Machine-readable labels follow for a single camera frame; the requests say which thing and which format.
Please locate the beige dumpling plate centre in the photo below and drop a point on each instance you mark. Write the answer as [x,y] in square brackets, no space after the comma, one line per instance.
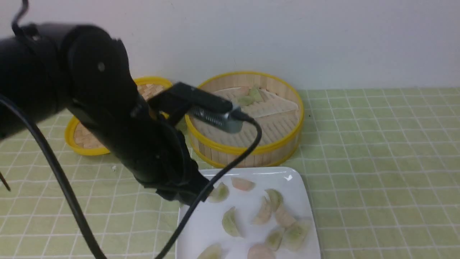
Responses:
[264,213]

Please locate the pink dumpling plate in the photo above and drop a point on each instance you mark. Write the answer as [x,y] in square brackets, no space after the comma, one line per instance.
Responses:
[260,251]
[242,184]

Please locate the pink dumpling plate top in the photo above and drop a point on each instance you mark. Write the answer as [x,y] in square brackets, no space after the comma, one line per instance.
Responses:
[242,184]

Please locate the green checked tablecloth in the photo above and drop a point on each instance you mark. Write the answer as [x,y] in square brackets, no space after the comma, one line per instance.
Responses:
[381,168]

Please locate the white square plate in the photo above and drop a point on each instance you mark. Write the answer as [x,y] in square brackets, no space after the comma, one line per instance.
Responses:
[204,227]

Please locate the green dumpling plate upper right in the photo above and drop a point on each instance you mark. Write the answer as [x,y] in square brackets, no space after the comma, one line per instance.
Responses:
[276,198]

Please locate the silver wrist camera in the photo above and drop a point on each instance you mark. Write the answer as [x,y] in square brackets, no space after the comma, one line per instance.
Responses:
[182,100]

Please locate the small green dumpling in steamer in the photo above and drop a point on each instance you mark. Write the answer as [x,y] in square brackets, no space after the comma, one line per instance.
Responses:
[244,100]

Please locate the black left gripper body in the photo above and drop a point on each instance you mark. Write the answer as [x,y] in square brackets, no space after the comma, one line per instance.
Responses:
[156,154]

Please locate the white steamer liner cloth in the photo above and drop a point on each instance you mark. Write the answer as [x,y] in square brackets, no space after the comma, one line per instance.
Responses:
[276,115]

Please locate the yellow rimmed bamboo steamer basket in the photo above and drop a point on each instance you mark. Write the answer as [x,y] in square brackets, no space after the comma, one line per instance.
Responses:
[219,155]

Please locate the small green dumpling plate lower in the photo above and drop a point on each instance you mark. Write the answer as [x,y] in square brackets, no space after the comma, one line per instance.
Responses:
[274,238]

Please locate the green dumpling plate centre left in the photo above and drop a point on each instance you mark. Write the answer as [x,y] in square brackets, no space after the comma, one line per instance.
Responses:
[230,224]

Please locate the pink dumpling plate bottom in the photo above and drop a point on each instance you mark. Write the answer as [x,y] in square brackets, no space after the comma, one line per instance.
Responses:
[260,251]

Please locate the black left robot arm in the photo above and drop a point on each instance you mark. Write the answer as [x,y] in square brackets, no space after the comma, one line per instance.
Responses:
[51,67]

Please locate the green dumpling plate bottom left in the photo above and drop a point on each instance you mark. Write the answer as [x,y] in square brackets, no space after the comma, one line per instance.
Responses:
[213,251]

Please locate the yellow rimmed bamboo steamer lid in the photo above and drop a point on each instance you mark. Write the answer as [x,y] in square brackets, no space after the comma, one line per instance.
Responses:
[84,143]

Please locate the green dumpling plate top left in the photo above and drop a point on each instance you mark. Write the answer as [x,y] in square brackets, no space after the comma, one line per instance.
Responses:
[219,194]

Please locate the large green dumpling plate right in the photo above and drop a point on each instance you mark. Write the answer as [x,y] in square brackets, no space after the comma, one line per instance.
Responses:
[296,234]

